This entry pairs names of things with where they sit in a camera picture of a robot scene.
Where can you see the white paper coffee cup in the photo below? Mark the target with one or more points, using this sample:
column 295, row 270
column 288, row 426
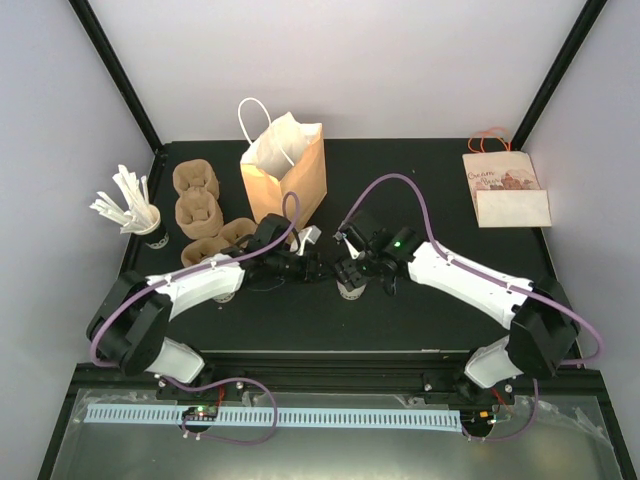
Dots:
column 221, row 299
column 349, row 293

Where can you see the cup of white wrapped stirrers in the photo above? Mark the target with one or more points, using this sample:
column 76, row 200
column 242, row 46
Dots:
column 140, row 217

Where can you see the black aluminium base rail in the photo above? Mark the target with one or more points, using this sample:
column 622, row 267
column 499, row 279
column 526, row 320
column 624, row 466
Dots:
column 423, row 374

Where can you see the brown pulp cup carrier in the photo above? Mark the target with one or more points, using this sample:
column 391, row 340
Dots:
column 207, row 247

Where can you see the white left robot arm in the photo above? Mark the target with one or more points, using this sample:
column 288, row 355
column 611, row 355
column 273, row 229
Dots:
column 129, row 331

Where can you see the brown paper takeout bag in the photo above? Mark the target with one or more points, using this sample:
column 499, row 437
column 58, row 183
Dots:
column 284, row 169

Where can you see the stack of pulp cup carriers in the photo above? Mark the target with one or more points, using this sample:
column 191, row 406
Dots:
column 197, row 210

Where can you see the black frame post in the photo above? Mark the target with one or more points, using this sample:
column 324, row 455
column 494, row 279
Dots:
column 103, row 47
column 574, row 40

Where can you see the printed paper bag orange handles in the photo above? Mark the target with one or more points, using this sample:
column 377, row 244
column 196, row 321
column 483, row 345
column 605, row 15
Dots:
column 503, row 184

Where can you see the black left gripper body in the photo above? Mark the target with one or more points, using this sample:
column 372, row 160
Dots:
column 309, row 268

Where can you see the black right frame post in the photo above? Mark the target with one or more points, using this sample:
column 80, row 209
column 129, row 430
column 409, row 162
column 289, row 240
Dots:
column 574, row 40

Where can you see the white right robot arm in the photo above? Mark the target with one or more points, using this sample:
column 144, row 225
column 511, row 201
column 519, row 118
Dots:
column 540, row 331

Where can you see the black left frame post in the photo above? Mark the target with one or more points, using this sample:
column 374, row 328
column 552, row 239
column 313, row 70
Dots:
column 103, row 47

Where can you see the light blue cable duct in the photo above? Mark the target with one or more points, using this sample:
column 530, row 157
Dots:
column 397, row 419

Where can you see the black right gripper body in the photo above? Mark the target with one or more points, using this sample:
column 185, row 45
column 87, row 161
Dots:
column 348, row 273

